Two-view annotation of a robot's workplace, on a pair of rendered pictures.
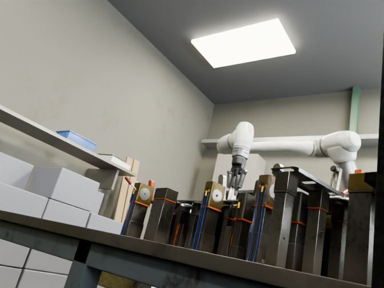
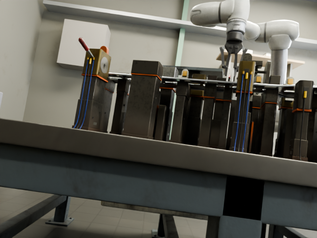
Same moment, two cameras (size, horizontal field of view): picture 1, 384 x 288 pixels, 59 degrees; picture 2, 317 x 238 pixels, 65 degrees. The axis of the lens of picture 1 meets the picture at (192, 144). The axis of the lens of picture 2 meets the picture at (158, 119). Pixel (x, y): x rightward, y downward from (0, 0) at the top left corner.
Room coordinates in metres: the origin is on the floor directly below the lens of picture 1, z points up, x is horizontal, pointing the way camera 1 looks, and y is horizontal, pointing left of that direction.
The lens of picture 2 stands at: (1.04, 0.70, 0.70)
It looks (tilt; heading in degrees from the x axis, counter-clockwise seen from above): 5 degrees up; 320
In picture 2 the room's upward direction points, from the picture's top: 8 degrees clockwise
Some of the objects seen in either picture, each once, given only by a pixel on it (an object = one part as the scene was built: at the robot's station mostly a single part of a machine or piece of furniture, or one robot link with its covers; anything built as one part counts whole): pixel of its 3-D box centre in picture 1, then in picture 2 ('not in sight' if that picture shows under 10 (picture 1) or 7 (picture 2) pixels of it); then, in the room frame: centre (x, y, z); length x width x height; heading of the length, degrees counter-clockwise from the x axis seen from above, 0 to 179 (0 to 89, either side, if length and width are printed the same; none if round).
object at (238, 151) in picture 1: (240, 154); (236, 29); (1.72, -0.27, 1.28); 0.09 x 0.09 x 0.06
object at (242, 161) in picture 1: (238, 167); (234, 44); (1.72, -0.27, 1.20); 0.08 x 0.07 x 0.09; 35
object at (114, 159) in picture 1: (111, 162); not in sight; (3.68, 0.81, 1.52); 0.35 x 0.33 x 0.09; 141
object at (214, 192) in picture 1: (206, 219); (242, 107); (1.57, -0.15, 0.87); 0.12 x 0.07 x 0.35; 125
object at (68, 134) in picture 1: (75, 142); not in sight; (3.29, 1.13, 1.54); 0.35 x 0.24 x 0.11; 141
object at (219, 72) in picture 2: (246, 195); (192, 71); (2.11, -0.41, 1.16); 0.37 x 0.14 x 0.02; 35
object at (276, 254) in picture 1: (280, 219); not in sight; (1.00, -0.31, 0.84); 0.05 x 0.05 x 0.29; 35
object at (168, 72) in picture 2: not in sight; (166, 105); (2.10, -0.22, 0.90); 0.13 x 0.08 x 0.41; 125
